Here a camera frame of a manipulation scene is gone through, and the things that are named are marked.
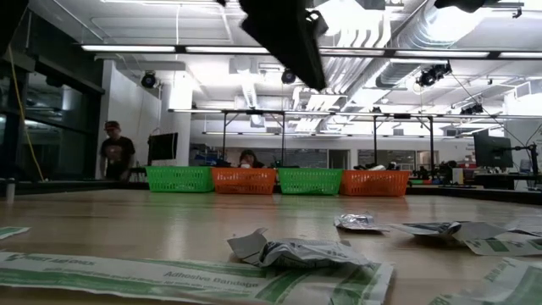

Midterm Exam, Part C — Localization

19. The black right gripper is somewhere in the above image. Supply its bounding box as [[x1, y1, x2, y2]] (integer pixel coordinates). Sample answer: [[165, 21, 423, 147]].
[[434, 0, 488, 14]]

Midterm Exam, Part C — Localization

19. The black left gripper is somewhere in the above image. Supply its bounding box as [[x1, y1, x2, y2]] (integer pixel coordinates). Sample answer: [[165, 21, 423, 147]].
[[239, 0, 329, 92]]

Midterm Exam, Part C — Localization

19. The black monitor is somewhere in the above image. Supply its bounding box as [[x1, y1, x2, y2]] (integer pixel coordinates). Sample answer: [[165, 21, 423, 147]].
[[473, 129, 514, 169], [147, 132, 179, 161]]

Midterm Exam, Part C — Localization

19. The silver ventilation duct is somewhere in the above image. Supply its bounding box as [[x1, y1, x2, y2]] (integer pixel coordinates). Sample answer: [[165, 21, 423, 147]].
[[321, 0, 467, 101]]

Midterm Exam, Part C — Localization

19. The green plastic basket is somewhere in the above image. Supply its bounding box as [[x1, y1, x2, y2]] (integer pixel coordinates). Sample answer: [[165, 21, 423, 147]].
[[278, 168, 344, 196], [146, 165, 215, 194]]

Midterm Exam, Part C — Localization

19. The person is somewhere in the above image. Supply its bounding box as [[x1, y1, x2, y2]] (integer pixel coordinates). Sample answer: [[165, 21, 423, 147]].
[[238, 148, 267, 169], [99, 120, 137, 182]]

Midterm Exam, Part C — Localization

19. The black background rig frame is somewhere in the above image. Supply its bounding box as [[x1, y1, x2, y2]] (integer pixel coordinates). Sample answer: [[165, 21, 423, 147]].
[[372, 113, 435, 170], [219, 108, 289, 169]]

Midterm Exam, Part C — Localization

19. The dark side desk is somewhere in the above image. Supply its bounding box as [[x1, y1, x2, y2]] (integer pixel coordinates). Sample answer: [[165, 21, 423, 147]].
[[125, 165, 148, 183]]

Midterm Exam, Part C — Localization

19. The grey cup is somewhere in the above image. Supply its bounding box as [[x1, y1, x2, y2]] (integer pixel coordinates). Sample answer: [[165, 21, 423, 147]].
[[3, 177, 17, 203]]

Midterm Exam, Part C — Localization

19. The orange plastic basket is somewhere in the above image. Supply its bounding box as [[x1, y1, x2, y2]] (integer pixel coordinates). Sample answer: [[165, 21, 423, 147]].
[[340, 169, 412, 197], [211, 167, 279, 196]]

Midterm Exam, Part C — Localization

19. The long ceiling light strip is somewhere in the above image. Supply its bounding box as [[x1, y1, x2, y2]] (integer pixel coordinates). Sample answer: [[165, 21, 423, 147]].
[[185, 46, 271, 54], [80, 45, 177, 53], [393, 49, 490, 58], [498, 51, 542, 59], [319, 47, 384, 56]]

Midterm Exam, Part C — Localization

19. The yellow hanging cable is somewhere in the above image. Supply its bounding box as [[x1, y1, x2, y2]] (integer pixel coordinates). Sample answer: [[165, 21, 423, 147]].
[[8, 46, 46, 182]]

